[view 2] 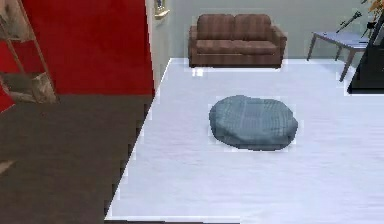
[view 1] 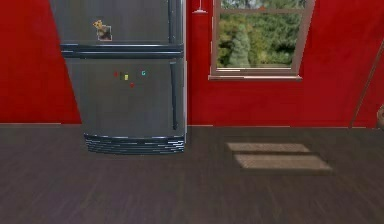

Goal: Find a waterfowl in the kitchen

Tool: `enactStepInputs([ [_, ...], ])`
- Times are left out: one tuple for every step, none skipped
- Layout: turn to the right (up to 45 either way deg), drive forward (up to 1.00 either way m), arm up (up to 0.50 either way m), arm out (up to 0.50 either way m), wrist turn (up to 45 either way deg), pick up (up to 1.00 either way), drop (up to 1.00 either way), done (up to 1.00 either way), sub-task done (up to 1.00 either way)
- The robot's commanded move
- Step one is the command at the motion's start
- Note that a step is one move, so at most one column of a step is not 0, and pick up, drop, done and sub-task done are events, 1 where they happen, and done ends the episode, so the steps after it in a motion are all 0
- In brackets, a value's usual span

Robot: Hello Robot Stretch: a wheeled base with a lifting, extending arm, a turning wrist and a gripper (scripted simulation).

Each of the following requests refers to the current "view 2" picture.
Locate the blue-grey round floor cushion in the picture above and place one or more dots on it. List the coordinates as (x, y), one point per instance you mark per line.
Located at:
(251, 122)

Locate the brown sofa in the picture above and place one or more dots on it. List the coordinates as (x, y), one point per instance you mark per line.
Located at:
(237, 46)

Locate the wooden shelf unit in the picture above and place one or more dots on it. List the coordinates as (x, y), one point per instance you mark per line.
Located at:
(31, 85)

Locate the grey side table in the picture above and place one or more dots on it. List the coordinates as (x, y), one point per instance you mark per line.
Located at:
(346, 39)

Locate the black television stand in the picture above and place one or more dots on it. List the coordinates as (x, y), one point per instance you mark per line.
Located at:
(368, 71)

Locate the black desk lamp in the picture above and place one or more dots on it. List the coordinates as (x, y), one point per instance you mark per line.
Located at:
(350, 20)

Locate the orange house plant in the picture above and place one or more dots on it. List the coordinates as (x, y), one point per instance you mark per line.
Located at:
(376, 8)

